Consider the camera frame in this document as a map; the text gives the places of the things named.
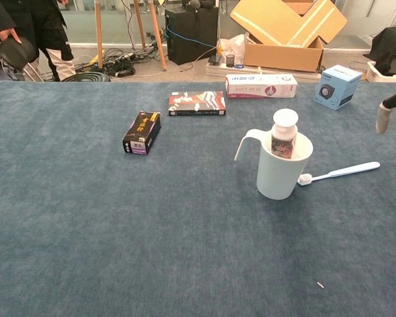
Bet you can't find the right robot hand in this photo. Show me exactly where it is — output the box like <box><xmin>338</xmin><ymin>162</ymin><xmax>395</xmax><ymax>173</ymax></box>
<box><xmin>375</xmin><ymin>81</ymin><xmax>396</xmax><ymax>135</ymax></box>

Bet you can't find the light blue toothbrush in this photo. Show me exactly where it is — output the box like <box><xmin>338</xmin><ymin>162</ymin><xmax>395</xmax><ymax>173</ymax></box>
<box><xmin>297</xmin><ymin>161</ymin><xmax>381</xmax><ymax>187</ymax></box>

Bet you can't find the floral toothpaste tube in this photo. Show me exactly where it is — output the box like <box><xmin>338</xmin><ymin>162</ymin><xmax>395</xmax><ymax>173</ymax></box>
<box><xmin>270</xmin><ymin>108</ymin><xmax>300</xmax><ymax>160</ymax></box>

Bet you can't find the blue speaker box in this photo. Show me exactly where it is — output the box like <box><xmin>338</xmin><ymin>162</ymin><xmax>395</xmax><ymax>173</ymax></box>
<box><xmin>313</xmin><ymin>64</ymin><xmax>363</xmax><ymax>112</ymax></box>

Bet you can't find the open cardboard box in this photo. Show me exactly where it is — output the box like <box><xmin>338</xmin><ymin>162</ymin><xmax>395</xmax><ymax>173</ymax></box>
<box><xmin>230</xmin><ymin>0</ymin><xmax>348</xmax><ymax>73</ymax></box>

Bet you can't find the white toothpaste carton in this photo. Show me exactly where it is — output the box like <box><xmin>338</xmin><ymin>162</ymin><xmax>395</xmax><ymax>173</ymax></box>
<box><xmin>224</xmin><ymin>73</ymin><xmax>299</xmax><ymax>99</ymax></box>

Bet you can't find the red black flat box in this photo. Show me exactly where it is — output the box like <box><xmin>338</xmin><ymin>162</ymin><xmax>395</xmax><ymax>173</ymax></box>
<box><xmin>168</xmin><ymin>90</ymin><xmax>227</xmax><ymax>117</ymax></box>

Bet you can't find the black purple small box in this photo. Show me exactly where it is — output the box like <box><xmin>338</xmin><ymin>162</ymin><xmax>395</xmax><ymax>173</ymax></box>
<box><xmin>121</xmin><ymin>111</ymin><xmax>162</xmax><ymax>156</ymax></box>

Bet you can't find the white plastic crate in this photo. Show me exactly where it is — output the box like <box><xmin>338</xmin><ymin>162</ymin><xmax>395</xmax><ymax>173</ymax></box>
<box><xmin>366</xmin><ymin>61</ymin><xmax>396</xmax><ymax>83</ymax></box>

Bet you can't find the black cloth cover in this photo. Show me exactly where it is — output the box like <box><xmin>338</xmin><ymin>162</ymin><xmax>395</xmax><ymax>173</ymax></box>
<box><xmin>369</xmin><ymin>26</ymin><xmax>396</xmax><ymax>75</ymax></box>

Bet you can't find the aluminium profile platform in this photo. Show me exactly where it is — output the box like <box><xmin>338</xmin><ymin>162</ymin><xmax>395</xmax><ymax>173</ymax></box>
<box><xmin>205</xmin><ymin>61</ymin><xmax>323</xmax><ymax>83</ymax></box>

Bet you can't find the white plastic bag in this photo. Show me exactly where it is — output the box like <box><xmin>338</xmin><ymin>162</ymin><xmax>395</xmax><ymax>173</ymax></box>
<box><xmin>217</xmin><ymin>32</ymin><xmax>247</xmax><ymax>65</ymax></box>

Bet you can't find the black computer tower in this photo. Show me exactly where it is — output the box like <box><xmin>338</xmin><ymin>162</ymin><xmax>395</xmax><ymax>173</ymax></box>
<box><xmin>164</xmin><ymin>5</ymin><xmax>219</xmax><ymax>66</ymax></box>

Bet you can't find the wooden easel leg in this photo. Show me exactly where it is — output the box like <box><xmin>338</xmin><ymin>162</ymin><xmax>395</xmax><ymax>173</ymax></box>
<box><xmin>133</xmin><ymin>0</ymin><xmax>147</xmax><ymax>46</ymax></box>
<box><xmin>94</xmin><ymin>0</ymin><xmax>105</xmax><ymax>69</ymax></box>
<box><xmin>147</xmin><ymin>0</ymin><xmax>168</xmax><ymax>71</ymax></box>

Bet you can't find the blue table mat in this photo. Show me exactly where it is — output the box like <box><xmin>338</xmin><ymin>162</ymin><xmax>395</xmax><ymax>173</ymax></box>
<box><xmin>0</xmin><ymin>81</ymin><xmax>396</xmax><ymax>317</ymax></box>

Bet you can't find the person in black jacket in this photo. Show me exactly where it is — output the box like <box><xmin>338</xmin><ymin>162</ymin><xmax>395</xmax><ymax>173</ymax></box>
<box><xmin>0</xmin><ymin>0</ymin><xmax>77</xmax><ymax>82</ymax></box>

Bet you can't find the black swivel stool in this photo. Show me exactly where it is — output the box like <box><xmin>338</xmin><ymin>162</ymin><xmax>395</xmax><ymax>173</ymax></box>
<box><xmin>0</xmin><ymin>35</ymin><xmax>112</xmax><ymax>83</ymax></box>

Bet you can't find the white handled cup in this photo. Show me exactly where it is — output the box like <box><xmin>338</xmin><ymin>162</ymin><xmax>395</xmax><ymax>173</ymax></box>
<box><xmin>234</xmin><ymin>128</ymin><xmax>314</xmax><ymax>201</ymax></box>

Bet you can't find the blue network cable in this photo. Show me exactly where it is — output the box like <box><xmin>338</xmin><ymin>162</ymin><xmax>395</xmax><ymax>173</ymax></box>
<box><xmin>166</xmin><ymin>26</ymin><xmax>218</xmax><ymax>50</ymax></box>

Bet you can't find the black floor cable tangle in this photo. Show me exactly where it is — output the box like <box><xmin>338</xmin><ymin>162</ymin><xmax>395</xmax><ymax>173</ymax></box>
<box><xmin>74</xmin><ymin>46</ymin><xmax>161</xmax><ymax>79</ymax></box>

